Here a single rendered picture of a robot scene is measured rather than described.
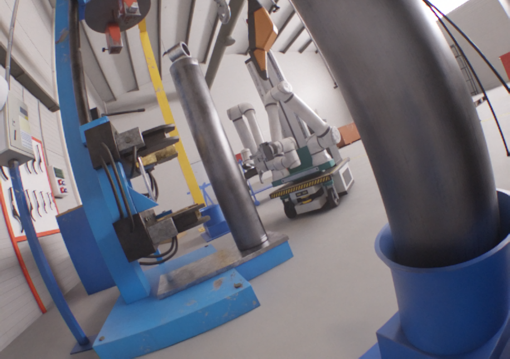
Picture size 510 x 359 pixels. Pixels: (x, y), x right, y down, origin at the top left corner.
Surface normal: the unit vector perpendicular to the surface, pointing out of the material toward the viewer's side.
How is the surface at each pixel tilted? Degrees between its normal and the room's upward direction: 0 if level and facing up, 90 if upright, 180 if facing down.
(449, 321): 90
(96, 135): 90
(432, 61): 90
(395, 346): 90
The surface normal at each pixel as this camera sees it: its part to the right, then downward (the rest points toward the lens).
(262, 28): -0.39, 0.14
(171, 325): 0.32, -0.15
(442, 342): -0.72, 0.28
